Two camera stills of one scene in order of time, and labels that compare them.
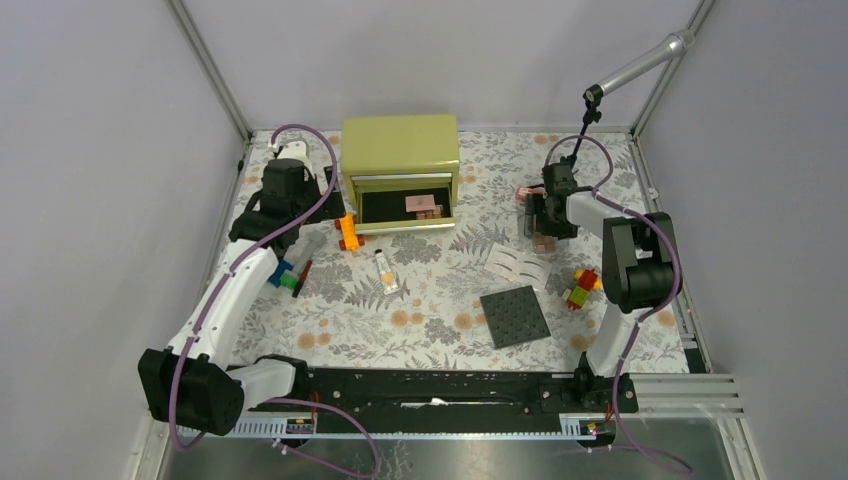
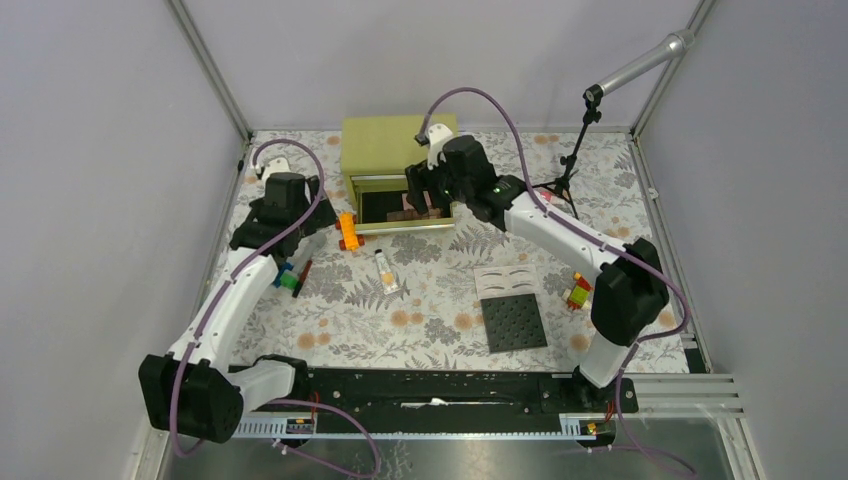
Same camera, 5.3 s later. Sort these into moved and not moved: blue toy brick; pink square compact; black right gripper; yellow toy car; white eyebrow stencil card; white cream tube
Moved: white eyebrow stencil card; black right gripper
Not moved: yellow toy car; blue toy brick; pink square compact; white cream tube
